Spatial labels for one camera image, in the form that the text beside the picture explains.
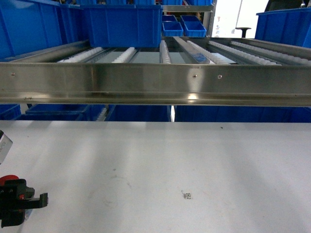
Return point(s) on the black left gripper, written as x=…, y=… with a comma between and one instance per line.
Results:
x=16, y=198

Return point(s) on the red mushroom push button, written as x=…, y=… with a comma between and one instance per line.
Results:
x=5, y=178

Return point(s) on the stainless steel roller shelf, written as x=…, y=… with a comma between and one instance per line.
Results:
x=183, y=71

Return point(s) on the blue bin far left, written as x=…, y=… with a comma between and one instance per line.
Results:
x=31, y=25

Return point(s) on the large blue bin left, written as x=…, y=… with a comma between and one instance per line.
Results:
x=123, y=26

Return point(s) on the large blue bin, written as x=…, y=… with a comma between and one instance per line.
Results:
x=123, y=26
x=291, y=27

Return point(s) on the small blue bin row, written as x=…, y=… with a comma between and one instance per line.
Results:
x=189, y=26

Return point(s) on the black office chair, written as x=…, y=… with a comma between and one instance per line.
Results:
x=243, y=30

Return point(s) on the large blue bin right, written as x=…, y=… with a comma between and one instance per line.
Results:
x=291, y=27

